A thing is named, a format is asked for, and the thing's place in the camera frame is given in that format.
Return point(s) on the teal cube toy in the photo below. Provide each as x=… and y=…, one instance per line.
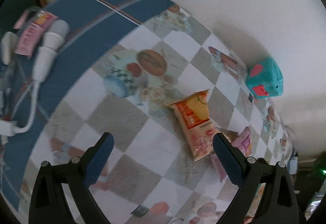
x=267, y=76

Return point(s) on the white power strip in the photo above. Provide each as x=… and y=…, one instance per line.
x=293, y=165

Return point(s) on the crumpled blue white bag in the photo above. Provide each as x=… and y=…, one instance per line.
x=7, y=45

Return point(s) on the white handheld device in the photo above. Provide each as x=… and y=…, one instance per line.
x=48, y=50

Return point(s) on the pink snack packet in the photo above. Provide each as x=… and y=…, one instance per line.
x=243, y=142

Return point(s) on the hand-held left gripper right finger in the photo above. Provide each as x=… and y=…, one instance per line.
x=229, y=160

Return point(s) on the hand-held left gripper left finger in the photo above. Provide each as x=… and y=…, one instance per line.
x=99, y=160

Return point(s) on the small pink sachet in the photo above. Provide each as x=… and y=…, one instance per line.
x=30, y=35

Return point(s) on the orange snack packet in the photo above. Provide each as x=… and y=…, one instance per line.
x=196, y=122

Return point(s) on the white power adapter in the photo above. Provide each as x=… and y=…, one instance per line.
x=7, y=127

